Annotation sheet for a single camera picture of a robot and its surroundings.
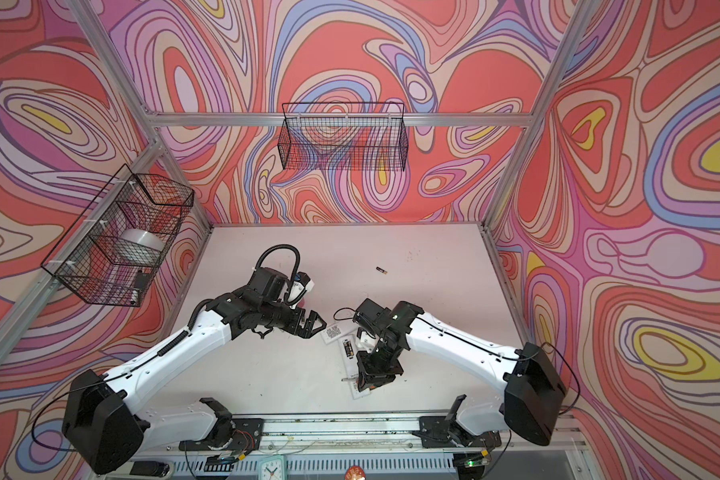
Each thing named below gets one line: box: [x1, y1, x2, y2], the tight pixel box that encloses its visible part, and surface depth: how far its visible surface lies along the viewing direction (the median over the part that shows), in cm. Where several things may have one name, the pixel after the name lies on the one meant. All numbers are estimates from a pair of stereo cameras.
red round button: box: [344, 465, 367, 480], surface depth 70 cm
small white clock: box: [258, 455, 287, 480], surface depth 69 cm
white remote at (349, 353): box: [338, 335, 371, 400], surface depth 86 cm
